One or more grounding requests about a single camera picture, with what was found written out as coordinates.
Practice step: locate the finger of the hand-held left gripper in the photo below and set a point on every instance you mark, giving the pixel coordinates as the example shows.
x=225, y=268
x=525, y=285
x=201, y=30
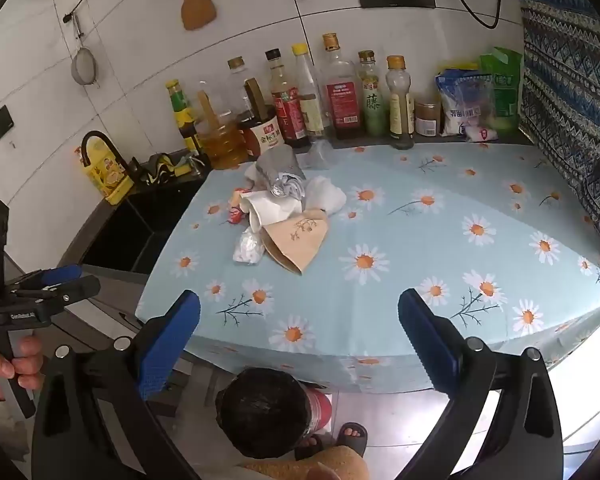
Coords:
x=60, y=275
x=75, y=290

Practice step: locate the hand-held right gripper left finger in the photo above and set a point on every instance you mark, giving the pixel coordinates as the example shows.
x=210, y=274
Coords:
x=170, y=345

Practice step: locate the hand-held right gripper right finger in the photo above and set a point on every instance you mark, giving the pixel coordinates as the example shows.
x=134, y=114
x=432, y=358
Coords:
x=430, y=342

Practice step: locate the red bin with black bag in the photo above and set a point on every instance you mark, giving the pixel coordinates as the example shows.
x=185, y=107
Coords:
x=262, y=410

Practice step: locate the red snack wrapper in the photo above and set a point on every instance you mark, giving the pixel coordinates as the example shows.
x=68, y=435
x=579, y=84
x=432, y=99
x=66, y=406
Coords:
x=235, y=217

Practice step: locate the person's left hand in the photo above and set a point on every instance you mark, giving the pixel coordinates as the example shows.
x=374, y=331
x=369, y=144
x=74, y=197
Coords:
x=30, y=360

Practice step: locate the black kitchen sink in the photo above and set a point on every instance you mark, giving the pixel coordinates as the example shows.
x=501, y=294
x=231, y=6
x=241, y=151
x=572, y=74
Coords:
x=130, y=230

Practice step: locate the person's sandalled foot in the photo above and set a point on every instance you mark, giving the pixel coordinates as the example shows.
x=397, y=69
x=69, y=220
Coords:
x=309, y=447
x=352, y=437

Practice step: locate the small white plastic bag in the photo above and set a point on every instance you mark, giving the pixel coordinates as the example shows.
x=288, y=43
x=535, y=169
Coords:
x=247, y=247

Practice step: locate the yellow and black sponge cloth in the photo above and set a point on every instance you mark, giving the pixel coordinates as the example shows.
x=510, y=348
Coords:
x=162, y=167

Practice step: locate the white towel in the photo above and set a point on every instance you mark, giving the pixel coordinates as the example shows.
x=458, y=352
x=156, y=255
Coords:
x=327, y=197

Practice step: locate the person's beige knit clothing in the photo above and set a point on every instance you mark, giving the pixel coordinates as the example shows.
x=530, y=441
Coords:
x=300, y=467

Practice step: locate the green label yellow cap bottle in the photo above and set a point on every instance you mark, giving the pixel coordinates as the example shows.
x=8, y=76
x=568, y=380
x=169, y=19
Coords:
x=182, y=112

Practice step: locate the metal mesh strainer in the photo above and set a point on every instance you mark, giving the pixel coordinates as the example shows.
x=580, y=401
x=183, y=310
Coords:
x=84, y=67

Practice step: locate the clear cooking oil jug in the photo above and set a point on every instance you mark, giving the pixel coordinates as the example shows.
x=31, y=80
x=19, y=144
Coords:
x=225, y=142

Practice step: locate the small white red packet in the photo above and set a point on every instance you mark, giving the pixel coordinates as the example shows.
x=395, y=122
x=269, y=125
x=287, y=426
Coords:
x=480, y=133

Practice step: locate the clear plastic cup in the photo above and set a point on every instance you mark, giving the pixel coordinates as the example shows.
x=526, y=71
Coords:
x=317, y=155

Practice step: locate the brown paste jar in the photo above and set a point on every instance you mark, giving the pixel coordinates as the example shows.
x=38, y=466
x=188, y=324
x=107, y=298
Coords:
x=427, y=120

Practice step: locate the dark soy sauce bottle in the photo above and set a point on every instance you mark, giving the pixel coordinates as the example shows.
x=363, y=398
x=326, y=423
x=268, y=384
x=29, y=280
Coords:
x=261, y=135

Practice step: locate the olive label slim bottle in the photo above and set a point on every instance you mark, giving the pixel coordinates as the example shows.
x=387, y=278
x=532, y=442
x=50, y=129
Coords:
x=399, y=110

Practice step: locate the white and blue bag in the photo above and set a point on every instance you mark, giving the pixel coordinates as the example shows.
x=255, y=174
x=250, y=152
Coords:
x=460, y=105

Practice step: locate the green label glass bottle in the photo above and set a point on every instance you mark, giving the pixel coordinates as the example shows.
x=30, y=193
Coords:
x=372, y=105

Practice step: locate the large red label bottle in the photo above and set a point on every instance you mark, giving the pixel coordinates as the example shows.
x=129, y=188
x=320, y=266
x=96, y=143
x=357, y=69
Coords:
x=342, y=100

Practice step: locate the black cap red label bottle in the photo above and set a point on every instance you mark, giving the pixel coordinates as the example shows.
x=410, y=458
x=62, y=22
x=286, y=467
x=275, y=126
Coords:
x=287, y=110

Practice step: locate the clear bottle yellow cap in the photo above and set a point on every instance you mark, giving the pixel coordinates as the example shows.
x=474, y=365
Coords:
x=311, y=105

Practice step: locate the green plastic bag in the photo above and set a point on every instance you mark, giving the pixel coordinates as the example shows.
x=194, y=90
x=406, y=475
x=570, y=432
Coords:
x=502, y=85

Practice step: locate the blue patterned curtain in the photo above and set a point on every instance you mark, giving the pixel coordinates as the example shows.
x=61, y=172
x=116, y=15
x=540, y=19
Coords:
x=570, y=85

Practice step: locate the black wall switch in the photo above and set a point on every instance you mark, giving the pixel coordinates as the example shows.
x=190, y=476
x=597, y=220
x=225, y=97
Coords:
x=1, y=123

